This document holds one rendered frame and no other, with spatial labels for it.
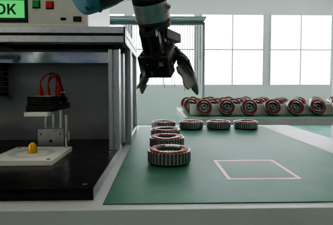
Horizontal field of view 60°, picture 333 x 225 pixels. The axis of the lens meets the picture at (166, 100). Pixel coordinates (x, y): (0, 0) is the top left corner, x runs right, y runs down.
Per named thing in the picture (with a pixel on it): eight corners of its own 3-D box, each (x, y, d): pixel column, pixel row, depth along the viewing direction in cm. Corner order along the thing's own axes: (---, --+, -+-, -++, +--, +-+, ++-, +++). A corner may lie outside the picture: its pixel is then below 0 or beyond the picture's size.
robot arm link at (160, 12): (139, -3, 65) (174, -6, 62) (143, 17, 67) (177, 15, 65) (127, 8, 59) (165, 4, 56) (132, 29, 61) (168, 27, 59)
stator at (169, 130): (183, 136, 115) (183, 126, 115) (175, 140, 104) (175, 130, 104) (156, 134, 118) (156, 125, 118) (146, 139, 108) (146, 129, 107)
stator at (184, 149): (184, 169, 68) (184, 153, 68) (140, 165, 72) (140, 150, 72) (194, 158, 79) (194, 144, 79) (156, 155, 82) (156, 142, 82)
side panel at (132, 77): (131, 144, 98) (130, 49, 97) (122, 144, 98) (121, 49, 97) (137, 132, 126) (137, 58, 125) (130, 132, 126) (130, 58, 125)
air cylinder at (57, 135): (63, 147, 84) (63, 128, 83) (37, 147, 84) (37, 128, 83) (69, 143, 89) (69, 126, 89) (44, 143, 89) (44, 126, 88)
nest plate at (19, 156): (52, 165, 64) (52, 160, 64) (-17, 166, 64) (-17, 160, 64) (72, 150, 79) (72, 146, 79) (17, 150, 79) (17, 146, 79)
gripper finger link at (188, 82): (193, 105, 69) (166, 78, 66) (197, 91, 73) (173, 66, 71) (203, 99, 67) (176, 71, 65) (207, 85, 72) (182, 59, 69)
